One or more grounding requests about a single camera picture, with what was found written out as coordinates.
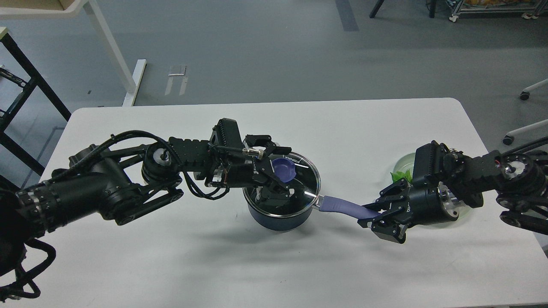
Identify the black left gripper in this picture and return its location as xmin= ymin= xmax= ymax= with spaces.
xmin=217 ymin=135 xmax=296 ymax=207

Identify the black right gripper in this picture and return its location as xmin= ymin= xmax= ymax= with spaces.
xmin=357 ymin=178 xmax=459 ymax=244

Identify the glass lid purple knob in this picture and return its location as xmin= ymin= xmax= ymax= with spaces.
xmin=243 ymin=151 xmax=322 ymax=217

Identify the dark blue pot purple handle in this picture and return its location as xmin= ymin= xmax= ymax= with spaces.
xmin=243 ymin=151 xmax=381 ymax=232

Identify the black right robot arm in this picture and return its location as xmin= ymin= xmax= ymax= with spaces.
xmin=357 ymin=141 xmax=547 ymax=243

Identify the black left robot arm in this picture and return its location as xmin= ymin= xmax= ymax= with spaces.
xmin=1 ymin=130 xmax=304 ymax=302

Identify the orange toy carrot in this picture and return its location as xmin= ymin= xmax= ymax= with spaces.
xmin=390 ymin=169 xmax=412 ymax=184

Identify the translucent green plate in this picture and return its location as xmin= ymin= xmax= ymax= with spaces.
xmin=390 ymin=152 xmax=471 ymax=220

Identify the office chair base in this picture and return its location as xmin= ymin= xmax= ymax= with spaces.
xmin=502 ymin=79 xmax=548 ymax=145

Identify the metal cart on casters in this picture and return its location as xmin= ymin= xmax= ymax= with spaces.
xmin=446 ymin=0 xmax=547 ymax=23

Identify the black metal rack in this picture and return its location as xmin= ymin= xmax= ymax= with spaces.
xmin=0 ymin=27 xmax=71 ymax=175

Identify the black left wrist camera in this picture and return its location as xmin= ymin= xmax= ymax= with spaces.
xmin=209 ymin=118 xmax=244 ymax=159

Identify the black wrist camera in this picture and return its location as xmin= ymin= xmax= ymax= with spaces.
xmin=412 ymin=141 xmax=444 ymax=189
xmin=209 ymin=118 xmax=244 ymax=159

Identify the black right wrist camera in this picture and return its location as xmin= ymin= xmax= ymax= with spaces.
xmin=412 ymin=141 xmax=444 ymax=189

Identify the white desk frame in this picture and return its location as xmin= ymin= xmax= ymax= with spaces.
xmin=1 ymin=0 xmax=147 ymax=107

